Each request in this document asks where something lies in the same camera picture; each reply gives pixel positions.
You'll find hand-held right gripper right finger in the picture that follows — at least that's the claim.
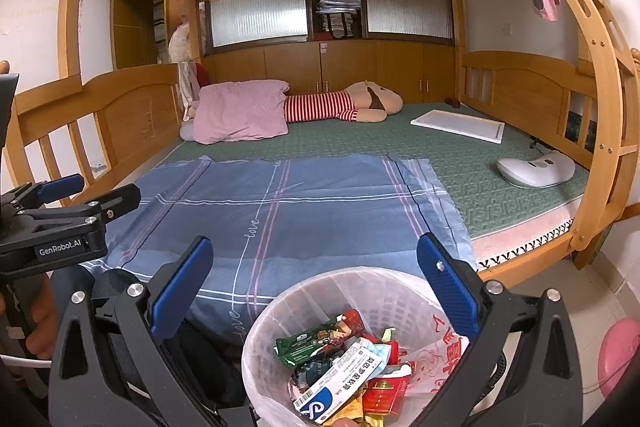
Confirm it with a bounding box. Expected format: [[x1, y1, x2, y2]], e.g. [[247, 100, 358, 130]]
[[416, 232, 583, 427]]

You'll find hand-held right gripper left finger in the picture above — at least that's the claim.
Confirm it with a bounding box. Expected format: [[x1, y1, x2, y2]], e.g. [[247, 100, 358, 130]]
[[47, 235, 221, 427]]

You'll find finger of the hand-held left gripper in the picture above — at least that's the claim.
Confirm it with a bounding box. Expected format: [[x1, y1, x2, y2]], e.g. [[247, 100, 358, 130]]
[[12, 173, 85, 210], [82, 183, 142, 233]]

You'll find red box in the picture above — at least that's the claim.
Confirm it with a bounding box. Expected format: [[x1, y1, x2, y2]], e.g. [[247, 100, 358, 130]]
[[362, 364, 413, 415]]

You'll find white lined waste basket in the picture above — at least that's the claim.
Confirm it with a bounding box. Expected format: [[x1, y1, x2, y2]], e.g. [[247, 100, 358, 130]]
[[241, 266, 481, 427]]

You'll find dark green wrapper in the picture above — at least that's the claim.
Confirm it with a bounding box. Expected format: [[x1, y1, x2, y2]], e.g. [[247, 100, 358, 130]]
[[275, 321, 346, 368]]

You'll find white medicine box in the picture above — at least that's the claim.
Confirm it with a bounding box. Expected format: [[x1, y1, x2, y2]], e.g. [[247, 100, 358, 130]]
[[291, 342, 383, 423]]

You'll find yellow snack bag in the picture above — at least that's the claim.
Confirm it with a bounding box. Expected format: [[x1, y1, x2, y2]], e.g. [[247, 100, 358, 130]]
[[330, 399, 381, 427]]

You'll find black wrapper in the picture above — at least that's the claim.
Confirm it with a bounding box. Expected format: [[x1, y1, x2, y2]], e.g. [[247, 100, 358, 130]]
[[295, 359, 333, 390]]

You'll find person's left hand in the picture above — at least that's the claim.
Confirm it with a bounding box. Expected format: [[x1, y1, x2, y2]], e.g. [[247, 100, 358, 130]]
[[25, 277, 63, 360]]

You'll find green bed mat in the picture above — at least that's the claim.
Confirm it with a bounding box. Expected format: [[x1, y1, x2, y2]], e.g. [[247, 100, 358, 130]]
[[152, 102, 591, 240]]

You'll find white hanging cloth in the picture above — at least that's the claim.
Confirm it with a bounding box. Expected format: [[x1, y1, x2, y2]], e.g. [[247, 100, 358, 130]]
[[177, 61, 201, 122]]

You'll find blue plaid sheet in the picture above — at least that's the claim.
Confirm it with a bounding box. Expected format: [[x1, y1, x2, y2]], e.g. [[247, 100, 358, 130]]
[[75, 153, 478, 343]]

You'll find white massage pillow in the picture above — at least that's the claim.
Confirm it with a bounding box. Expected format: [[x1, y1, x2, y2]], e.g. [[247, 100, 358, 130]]
[[496, 151, 576, 189]]

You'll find pink pillow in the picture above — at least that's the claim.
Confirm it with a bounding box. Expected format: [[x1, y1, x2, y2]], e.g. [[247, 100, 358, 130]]
[[192, 80, 290, 144]]

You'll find white flat board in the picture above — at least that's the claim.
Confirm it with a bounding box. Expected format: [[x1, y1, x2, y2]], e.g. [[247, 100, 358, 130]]
[[411, 109, 506, 145]]

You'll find white plush toy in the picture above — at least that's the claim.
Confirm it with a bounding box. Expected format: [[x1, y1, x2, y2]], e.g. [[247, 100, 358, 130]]
[[168, 0, 193, 62]]

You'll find pink stool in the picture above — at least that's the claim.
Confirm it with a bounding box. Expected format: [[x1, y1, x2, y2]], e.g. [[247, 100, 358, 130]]
[[600, 317, 640, 400]]

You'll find striped plush doll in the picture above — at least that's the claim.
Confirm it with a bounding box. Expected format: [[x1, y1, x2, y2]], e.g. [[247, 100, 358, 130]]
[[284, 80, 405, 125]]

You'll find wide frosted glass window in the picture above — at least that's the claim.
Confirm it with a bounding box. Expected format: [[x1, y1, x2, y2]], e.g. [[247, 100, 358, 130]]
[[209, 0, 307, 48]]

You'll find narrow frosted glass window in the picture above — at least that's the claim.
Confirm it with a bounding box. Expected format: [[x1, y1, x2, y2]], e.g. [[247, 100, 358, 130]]
[[365, 0, 453, 40]]

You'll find stack of books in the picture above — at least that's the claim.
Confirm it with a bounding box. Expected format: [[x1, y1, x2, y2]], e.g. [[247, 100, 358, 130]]
[[312, 0, 363, 42]]

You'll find wooden bunk bed frame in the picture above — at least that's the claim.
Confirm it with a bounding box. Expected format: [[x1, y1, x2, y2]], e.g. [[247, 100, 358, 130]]
[[0, 0, 640, 273]]

